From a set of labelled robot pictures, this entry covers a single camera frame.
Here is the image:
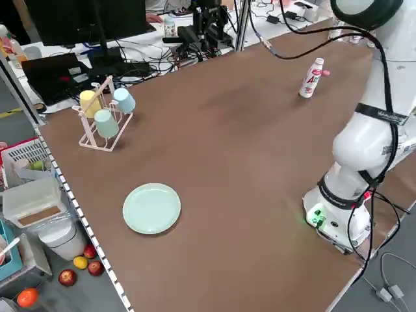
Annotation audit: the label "mint green plate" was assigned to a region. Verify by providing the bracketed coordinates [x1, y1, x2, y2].
[122, 183, 182, 235]

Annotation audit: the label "black computer monitor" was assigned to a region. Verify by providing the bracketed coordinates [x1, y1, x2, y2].
[24, 0, 148, 66]

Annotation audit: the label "grey cup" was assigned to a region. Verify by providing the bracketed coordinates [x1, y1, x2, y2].
[24, 46, 42, 61]

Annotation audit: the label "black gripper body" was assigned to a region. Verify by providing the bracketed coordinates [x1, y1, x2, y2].
[194, 0, 228, 20]

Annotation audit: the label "white wire cup rack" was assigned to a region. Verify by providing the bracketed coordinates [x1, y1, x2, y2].
[77, 75, 134, 152]

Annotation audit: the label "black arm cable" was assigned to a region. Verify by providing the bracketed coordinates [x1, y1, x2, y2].
[249, 0, 410, 261]

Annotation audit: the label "aluminium frame post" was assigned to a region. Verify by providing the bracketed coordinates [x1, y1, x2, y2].
[235, 0, 253, 52]

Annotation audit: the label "yellow cup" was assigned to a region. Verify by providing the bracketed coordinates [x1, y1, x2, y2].
[79, 90, 101, 118]

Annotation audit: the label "orange fruit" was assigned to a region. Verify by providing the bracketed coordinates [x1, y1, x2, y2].
[16, 287, 40, 308]

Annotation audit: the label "pale green cup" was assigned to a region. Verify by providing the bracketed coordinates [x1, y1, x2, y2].
[94, 109, 120, 139]

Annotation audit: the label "blue plastic crate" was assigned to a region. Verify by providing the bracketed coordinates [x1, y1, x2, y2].
[0, 218, 23, 282]

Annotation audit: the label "printed white tumbler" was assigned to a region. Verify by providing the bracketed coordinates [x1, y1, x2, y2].
[162, 16, 178, 38]

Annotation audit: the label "clear plastic container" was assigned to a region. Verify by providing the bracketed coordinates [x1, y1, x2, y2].
[2, 177, 63, 229]

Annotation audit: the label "small white adapter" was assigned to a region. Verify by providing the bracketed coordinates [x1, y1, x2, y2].
[388, 284, 406, 299]
[375, 287, 393, 302]

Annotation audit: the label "white plastic basket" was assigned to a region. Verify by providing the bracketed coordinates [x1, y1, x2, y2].
[0, 136, 53, 190]

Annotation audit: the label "white spoon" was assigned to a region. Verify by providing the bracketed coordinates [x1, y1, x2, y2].
[0, 237, 21, 261]

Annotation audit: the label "light blue cup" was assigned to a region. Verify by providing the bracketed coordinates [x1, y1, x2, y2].
[112, 87, 137, 114]

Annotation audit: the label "black laptop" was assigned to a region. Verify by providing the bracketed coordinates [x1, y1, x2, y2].
[21, 53, 97, 107]

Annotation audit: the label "white drink bottle pink label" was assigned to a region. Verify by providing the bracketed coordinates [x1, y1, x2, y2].
[298, 57, 326, 99]

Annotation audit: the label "tangled black cables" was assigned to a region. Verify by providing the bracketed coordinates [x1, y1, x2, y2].
[113, 40, 212, 84]

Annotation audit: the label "white slotted cable duct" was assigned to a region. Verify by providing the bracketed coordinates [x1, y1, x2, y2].
[34, 126, 135, 312]

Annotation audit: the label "orange juice bottle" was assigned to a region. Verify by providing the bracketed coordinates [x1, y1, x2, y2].
[0, 24, 29, 62]

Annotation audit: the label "white bucket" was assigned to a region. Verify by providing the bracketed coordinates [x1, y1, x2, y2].
[38, 220, 87, 261]

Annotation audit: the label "person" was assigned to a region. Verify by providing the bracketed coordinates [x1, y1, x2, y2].
[144, 0, 196, 23]

